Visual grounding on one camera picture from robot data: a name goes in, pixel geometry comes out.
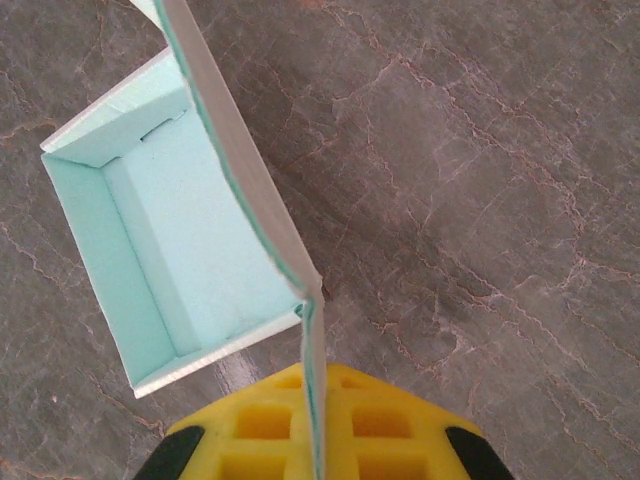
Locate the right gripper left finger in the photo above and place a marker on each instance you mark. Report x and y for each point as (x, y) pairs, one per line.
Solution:
(260, 425)

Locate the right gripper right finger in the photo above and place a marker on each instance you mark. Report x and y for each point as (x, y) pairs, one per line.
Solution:
(380, 425)

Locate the mint green paper box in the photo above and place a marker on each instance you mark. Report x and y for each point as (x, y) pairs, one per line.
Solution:
(200, 240)

